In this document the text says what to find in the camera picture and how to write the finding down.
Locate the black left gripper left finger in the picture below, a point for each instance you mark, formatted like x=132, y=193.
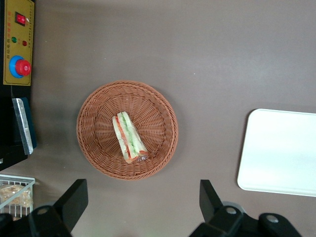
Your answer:
x=71, y=197

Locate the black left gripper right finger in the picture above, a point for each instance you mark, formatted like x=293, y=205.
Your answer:
x=212, y=205

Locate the triangle sandwich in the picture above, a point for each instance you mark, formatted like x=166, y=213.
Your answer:
x=128, y=138

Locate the cream plastic serving tray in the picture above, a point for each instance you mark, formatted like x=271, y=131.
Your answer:
x=279, y=153

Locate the round brown wicker basket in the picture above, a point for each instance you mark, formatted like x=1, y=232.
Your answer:
x=153, y=138

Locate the clear bag of snacks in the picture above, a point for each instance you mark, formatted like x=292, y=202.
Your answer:
x=14, y=195

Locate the red emergency stop button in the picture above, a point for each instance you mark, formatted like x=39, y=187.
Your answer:
x=22, y=67

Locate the black sealing machine yellow panel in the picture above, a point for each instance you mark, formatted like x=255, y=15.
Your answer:
x=17, y=29

